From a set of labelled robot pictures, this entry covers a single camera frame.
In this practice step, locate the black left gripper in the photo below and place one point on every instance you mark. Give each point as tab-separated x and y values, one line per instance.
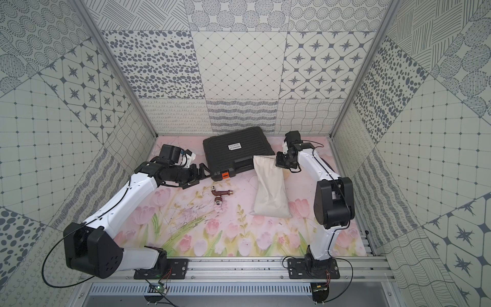
194	173

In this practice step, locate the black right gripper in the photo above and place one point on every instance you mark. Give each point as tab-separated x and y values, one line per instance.
279	163

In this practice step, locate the cream cloth drawstring bag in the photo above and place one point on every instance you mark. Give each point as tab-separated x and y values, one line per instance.
271	199

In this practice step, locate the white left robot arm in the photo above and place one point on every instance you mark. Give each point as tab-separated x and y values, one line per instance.
90	246

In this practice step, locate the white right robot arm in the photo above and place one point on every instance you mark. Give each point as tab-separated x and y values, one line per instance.
333	206

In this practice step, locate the black plastic tool case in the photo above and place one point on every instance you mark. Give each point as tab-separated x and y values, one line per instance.
230	154

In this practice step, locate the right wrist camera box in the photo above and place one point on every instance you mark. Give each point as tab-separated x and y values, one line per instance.
293	138

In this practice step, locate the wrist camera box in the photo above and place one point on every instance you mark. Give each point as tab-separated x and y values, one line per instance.
293	138
176	156

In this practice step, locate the maroon garden hose nozzle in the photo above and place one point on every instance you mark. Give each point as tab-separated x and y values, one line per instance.
218	195

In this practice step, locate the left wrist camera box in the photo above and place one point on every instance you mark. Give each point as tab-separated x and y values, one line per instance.
176	156

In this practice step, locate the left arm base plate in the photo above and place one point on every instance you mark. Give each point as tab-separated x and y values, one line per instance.
169	268

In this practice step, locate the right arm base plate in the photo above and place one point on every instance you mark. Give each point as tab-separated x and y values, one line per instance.
300	268

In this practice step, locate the aluminium front rail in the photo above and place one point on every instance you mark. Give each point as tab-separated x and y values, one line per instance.
262	269

